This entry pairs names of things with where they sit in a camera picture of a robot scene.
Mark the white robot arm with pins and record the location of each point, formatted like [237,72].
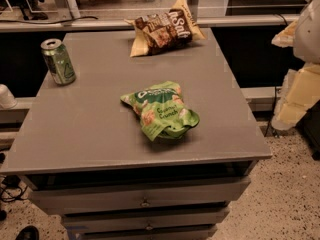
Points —
[306,44]

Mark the green soda can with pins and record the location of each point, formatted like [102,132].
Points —
[58,61]

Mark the white cylinder at left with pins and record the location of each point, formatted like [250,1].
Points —
[7,99]

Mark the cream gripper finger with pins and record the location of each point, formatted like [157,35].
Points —
[285,38]
[300,91]

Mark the grey drawer cabinet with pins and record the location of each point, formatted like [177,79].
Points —
[84,155]

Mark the brown and cream snack bag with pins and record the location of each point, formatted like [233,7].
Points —
[158,33]

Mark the green rice chip bag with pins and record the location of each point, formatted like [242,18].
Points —
[162,111]

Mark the black shoe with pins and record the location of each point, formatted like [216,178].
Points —
[28,233]

